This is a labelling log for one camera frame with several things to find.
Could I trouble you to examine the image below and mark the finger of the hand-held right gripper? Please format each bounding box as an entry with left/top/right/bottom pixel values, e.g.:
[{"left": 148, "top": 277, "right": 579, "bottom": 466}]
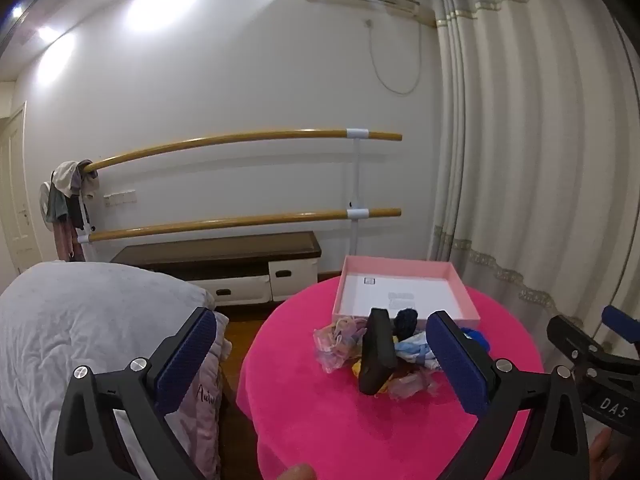
[
  {"left": 601, "top": 305, "right": 640, "bottom": 346},
  {"left": 546, "top": 315, "right": 608, "bottom": 376}
]

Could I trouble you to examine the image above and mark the hanging clothes bundle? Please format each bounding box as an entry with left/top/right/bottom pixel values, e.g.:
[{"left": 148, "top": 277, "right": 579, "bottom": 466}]
[{"left": 41, "top": 160, "right": 101, "bottom": 262}]

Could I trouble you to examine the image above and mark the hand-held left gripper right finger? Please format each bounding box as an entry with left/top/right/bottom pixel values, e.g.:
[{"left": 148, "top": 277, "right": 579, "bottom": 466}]
[{"left": 425, "top": 310, "right": 591, "bottom": 480}]

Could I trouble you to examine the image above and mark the long wooden ballet bar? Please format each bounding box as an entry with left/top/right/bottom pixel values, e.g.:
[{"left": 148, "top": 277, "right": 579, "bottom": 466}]
[{"left": 82, "top": 129, "right": 403, "bottom": 173}]

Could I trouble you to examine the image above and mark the black rectangular case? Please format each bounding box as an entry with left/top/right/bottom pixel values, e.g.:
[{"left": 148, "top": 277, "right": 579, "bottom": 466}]
[{"left": 358, "top": 307, "right": 399, "bottom": 396}]

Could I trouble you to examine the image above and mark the short wooden ballet bar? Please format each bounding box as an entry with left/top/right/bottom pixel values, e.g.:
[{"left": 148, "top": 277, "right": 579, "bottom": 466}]
[{"left": 77, "top": 207, "right": 402, "bottom": 244}]

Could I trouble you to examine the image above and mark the white door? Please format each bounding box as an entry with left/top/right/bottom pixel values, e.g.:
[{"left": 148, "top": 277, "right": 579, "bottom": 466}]
[{"left": 0, "top": 102, "right": 37, "bottom": 281}]

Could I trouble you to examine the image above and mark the pink round tablecloth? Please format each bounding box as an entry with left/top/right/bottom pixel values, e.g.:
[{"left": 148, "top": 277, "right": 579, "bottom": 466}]
[{"left": 235, "top": 275, "right": 546, "bottom": 480}]

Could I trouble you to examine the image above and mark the pale pink quilt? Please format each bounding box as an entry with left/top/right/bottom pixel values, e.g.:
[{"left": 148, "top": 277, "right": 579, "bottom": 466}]
[{"left": 184, "top": 310, "right": 234, "bottom": 480}]

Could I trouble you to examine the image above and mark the dark blue crochet piece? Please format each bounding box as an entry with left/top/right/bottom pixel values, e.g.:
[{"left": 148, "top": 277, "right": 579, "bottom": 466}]
[{"left": 392, "top": 308, "right": 419, "bottom": 339}]

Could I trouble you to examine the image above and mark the pink cardboard box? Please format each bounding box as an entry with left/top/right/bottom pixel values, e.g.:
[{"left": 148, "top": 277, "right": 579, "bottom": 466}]
[{"left": 331, "top": 255, "right": 482, "bottom": 324}]

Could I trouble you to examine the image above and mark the white ballet bar post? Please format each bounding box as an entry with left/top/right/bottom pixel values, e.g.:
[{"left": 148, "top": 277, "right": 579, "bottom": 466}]
[
  {"left": 75, "top": 195, "right": 94, "bottom": 263},
  {"left": 346, "top": 129, "right": 370, "bottom": 257}
]

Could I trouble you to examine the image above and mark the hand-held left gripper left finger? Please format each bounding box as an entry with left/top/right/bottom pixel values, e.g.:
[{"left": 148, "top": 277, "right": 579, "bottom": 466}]
[{"left": 52, "top": 306, "right": 221, "bottom": 480}]

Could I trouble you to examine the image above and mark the white air conditioner cable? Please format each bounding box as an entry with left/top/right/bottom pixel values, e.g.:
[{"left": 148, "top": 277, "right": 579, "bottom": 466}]
[{"left": 365, "top": 19, "right": 424, "bottom": 96}]

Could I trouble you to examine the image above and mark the grey duvet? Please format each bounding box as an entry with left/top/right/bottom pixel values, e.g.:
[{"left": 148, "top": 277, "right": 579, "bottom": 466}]
[{"left": 0, "top": 261, "right": 217, "bottom": 480}]

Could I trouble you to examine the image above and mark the low dark-topped white cabinet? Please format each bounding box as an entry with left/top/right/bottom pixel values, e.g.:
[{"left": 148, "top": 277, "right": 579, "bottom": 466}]
[{"left": 110, "top": 231, "right": 322, "bottom": 307}]

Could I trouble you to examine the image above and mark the yellow crochet toy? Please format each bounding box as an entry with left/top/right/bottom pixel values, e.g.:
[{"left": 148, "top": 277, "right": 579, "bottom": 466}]
[{"left": 350, "top": 359, "right": 392, "bottom": 394}]

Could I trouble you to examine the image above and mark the cream pleated curtain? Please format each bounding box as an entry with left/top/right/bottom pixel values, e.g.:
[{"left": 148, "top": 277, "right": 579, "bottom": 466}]
[{"left": 427, "top": 0, "right": 640, "bottom": 356}]

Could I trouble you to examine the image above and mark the white and blue crochet doll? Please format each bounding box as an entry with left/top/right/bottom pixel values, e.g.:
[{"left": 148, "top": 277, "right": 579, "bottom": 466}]
[{"left": 395, "top": 332, "right": 444, "bottom": 374}]

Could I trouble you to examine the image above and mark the person's left hand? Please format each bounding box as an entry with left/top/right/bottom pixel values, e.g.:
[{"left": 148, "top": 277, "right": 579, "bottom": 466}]
[{"left": 276, "top": 462, "right": 317, "bottom": 480}]

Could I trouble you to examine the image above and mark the person's right hand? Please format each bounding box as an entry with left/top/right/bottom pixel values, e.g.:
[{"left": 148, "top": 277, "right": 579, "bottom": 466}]
[{"left": 588, "top": 429, "right": 616, "bottom": 480}]

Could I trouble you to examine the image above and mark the clear bag of hair ties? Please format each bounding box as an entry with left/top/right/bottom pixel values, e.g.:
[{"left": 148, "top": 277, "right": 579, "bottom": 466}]
[{"left": 313, "top": 315, "right": 371, "bottom": 374}]

